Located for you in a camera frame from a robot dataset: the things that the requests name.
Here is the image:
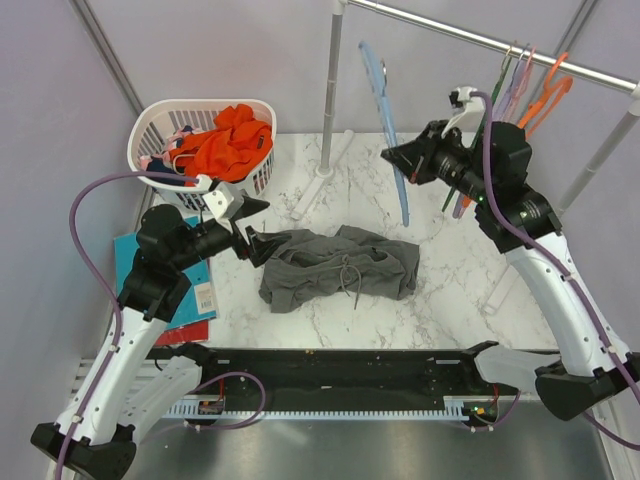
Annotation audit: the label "pink hanger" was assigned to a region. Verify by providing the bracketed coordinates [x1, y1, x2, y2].
[496, 47, 536, 121]

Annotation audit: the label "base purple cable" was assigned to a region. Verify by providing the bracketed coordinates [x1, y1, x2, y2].
[182, 371, 268, 431]

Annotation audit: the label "grey shorts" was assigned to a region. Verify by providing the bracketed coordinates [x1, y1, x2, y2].
[259, 225, 420, 314]

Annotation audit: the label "orange hanger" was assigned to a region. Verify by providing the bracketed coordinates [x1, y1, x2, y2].
[459, 51, 574, 210]

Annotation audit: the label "metal clothes rack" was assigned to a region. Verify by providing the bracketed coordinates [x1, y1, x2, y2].
[289, 0, 640, 315]

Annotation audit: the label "teal folder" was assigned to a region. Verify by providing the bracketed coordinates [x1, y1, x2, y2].
[114, 205, 217, 333]

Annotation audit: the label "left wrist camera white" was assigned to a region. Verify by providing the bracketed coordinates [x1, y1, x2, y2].
[197, 175, 244, 220]

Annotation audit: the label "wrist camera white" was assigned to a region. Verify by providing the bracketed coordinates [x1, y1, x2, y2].
[197, 175, 244, 220]
[441, 86, 485, 138]

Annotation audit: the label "lilac hanger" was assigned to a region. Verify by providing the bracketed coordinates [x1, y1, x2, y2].
[443, 52, 532, 220]

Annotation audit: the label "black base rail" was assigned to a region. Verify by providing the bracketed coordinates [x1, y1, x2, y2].
[149, 342, 521, 414]

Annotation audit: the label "orange garment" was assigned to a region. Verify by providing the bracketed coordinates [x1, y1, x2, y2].
[167, 103, 273, 182]

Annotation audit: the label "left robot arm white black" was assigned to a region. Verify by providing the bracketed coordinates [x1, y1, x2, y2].
[31, 191, 286, 479]

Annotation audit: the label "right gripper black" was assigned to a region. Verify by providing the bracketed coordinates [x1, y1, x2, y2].
[385, 119, 495, 203]

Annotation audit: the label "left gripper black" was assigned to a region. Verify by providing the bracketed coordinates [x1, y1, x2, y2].
[172, 194, 291, 271]

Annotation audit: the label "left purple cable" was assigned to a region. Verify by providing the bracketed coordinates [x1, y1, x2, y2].
[53, 171, 201, 480]

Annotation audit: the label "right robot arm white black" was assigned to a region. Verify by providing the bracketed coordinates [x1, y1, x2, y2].
[381, 121, 639, 421]

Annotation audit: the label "navy pink garment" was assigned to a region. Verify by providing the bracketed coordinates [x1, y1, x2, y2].
[134, 125, 208, 177]

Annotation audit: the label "white cable duct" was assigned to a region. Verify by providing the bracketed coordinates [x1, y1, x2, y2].
[162, 397, 469, 422]

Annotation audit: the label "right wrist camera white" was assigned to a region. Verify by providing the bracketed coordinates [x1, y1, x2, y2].
[441, 86, 485, 138]

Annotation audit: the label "light blue hanger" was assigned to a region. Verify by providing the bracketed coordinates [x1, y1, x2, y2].
[358, 41, 410, 227]

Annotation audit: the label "red folder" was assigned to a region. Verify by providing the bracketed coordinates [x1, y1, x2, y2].
[155, 320, 209, 347]

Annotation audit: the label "green hanger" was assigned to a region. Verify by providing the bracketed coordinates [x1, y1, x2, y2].
[441, 54, 511, 219]

